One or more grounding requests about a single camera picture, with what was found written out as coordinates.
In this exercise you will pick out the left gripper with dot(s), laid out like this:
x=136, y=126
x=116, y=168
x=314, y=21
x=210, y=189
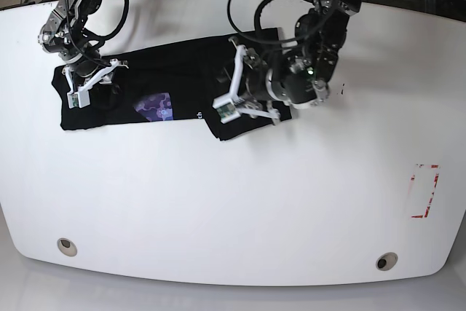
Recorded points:
x=247, y=85

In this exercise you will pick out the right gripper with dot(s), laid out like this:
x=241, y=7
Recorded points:
x=98, y=75

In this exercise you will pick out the black graphic t-shirt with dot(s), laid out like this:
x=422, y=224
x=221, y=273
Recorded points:
x=164, y=83

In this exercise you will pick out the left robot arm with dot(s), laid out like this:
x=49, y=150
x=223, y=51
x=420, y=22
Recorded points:
x=295, y=71

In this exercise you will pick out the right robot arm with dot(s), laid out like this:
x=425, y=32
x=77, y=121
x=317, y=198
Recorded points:
x=64, y=33

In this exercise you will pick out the left table grommet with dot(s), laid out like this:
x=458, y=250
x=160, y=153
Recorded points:
x=67, y=247

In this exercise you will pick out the table grommet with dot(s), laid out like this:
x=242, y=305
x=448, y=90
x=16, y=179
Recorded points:
x=387, y=261
x=67, y=247

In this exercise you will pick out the red tape marking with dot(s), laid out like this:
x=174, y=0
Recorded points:
x=421, y=190

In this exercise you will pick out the right table grommet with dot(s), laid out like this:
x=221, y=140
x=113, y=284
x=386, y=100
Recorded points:
x=387, y=261

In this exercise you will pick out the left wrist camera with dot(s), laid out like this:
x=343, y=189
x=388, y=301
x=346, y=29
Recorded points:
x=228, y=113

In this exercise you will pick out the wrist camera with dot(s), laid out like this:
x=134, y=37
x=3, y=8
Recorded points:
x=228, y=113
x=79, y=99

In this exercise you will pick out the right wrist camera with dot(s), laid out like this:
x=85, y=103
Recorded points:
x=79, y=99

